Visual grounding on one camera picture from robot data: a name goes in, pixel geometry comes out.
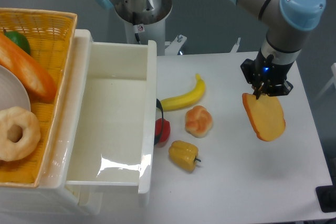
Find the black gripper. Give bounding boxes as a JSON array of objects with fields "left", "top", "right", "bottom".
[{"left": 240, "top": 48, "right": 293, "bottom": 100}]

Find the open upper white drawer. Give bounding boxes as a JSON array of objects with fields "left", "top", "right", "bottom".
[{"left": 66, "top": 40, "right": 157, "bottom": 195}]

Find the red apple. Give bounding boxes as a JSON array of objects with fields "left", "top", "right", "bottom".
[{"left": 154, "top": 119, "right": 171, "bottom": 144}]

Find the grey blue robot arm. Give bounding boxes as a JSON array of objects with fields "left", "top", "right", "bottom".
[{"left": 230, "top": 0, "right": 326, "bottom": 99}]

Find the yellow bell pepper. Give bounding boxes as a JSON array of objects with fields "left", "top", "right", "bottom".
[{"left": 169, "top": 140, "right": 201, "bottom": 172}]

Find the orange baguette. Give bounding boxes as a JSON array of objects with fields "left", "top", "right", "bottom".
[{"left": 1, "top": 34, "right": 57, "bottom": 103}]

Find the white drawer cabinet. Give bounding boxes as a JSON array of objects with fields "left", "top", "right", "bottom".
[{"left": 1, "top": 29, "right": 102, "bottom": 215}]

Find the black drawer handle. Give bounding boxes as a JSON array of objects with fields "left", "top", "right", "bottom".
[{"left": 154, "top": 99, "right": 164, "bottom": 145}]

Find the white plate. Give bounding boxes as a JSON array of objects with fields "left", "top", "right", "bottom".
[{"left": 0, "top": 66, "right": 31, "bottom": 111}]

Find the white object right edge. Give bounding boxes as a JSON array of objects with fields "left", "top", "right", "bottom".
[{"left": 315, "top": 63, "right": 336, "bottom": 101}]

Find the black device at edge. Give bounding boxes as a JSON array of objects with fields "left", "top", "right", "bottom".
[{"left": 316, "top": 185, "right": 336, "bottom": 213}]

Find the yellow banana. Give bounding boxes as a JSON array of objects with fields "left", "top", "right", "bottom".
[{"left": 161, "top": 73, "right": 206, "bottom": 111}]

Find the robot base column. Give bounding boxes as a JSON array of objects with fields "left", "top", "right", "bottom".
[{"left": 95, "top": 0, "right": 172, "bottom": 56}]

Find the white table mounting bracket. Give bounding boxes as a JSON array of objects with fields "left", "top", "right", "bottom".
[{"left": 165, "top": 35, "right": 187, "bottom": 56}]

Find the white bracket right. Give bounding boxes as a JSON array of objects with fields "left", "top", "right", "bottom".
[{"left": 230, "top": 37, "right": 241, "bottom": 53}]

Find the braided bread roll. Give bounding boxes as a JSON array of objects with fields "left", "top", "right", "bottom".
[{"left": 185, "top": 105, "right": 213, "bottom": 138}]

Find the orange bread slice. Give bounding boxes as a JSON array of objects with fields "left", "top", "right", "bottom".
[{"left": 242, "top": 93, "right": 286, "bottom": 142}]

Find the yellow wicker basket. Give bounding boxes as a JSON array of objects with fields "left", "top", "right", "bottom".
[{"left": 1, "top": 7, "right": 77, "bottom": 188}]

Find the beige bagel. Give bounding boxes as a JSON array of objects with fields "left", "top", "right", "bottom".
[{"left": 1, "top": 106, "right": 41, "bottom": 162}]

